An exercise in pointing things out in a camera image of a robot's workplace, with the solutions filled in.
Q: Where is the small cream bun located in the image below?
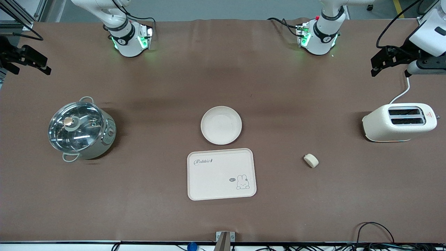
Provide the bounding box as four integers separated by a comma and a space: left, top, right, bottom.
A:
303, 154, 319, 168

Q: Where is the round cream plate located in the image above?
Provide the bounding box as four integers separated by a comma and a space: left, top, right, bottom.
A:
201, 106, 243, 145

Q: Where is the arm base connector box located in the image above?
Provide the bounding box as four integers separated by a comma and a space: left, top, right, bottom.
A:
138, 24, 154, 50
296, 23, 311, 48

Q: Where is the cream rabbit print tray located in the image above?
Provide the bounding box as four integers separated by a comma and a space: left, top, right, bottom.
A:
187, 148, 257, 201

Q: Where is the cream two-slot toaster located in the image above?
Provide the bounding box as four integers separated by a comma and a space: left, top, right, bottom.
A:
362, 103, 438, 143

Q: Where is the glass pot lid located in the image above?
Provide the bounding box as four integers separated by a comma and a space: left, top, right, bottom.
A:
48, 102, 105, 153

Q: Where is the steel electric cooking pot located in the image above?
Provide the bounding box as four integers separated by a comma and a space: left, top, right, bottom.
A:
48, 97, 117, 163

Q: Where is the brown table cover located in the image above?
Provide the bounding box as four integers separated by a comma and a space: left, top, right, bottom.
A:
0, 18, 446, 243

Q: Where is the aluminium frame profile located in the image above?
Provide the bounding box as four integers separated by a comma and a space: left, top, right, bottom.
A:
0, 0, 47, 31
416, 0, 443, 25

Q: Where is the white toaster power cable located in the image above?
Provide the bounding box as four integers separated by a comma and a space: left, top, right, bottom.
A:
389, 76, 411, 105

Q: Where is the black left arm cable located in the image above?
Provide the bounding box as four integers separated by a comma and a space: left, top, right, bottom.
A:
376, 0, 424, 49

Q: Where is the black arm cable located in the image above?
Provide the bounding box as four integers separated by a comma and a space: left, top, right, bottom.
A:
0, 5, 44, 41
376, 0, 424, 49

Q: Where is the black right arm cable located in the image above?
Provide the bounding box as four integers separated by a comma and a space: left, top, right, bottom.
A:
0, 5, 44, 41

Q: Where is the black base power cable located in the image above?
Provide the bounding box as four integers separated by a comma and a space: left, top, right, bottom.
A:
267, 17, 302, 37
122, 10, 156, 28

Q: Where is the black looped floor cable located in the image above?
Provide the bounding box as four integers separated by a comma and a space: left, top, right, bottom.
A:
355, 222, 396, 250

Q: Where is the black cable bundle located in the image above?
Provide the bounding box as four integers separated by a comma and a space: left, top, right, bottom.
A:
256, 243, 446, 251

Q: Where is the grey metal bracket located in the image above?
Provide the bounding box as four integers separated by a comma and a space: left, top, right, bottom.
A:
216, 231, 236, 251

